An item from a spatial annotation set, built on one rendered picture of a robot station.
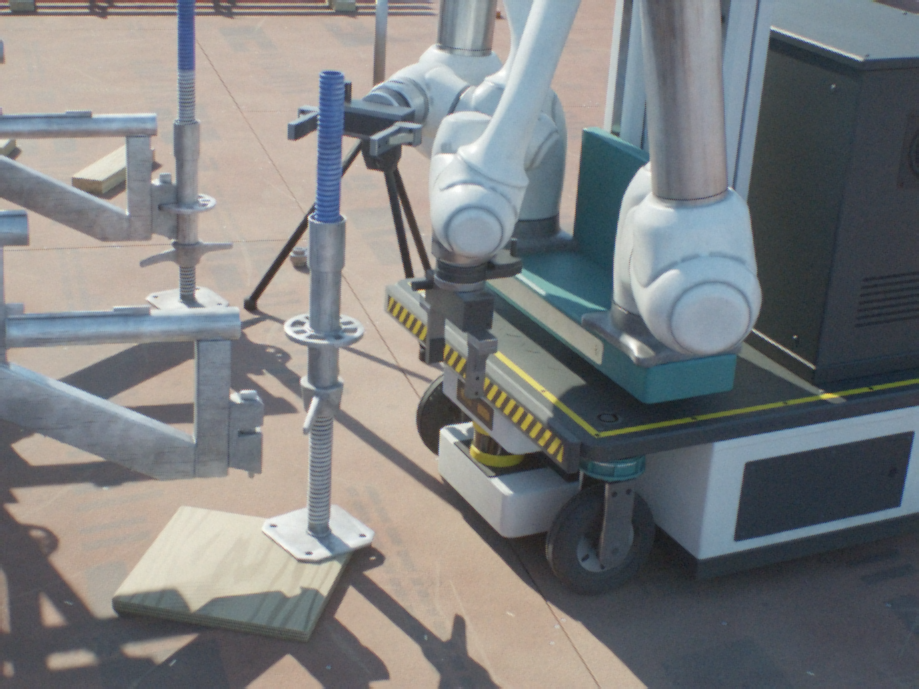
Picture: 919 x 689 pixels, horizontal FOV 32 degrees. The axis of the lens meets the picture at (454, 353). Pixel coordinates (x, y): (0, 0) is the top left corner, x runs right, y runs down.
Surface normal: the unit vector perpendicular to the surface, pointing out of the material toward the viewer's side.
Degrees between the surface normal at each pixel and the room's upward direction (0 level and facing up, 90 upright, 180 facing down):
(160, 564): 0
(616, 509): 90
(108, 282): 0
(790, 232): 90
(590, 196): 90
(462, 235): 98
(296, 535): 0
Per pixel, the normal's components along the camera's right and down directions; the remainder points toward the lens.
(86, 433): 0.28, 0.40
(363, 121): -0.40, 0.34
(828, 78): -0.90, 0.12
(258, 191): 0.06, -0.92
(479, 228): -0.04, 0.51
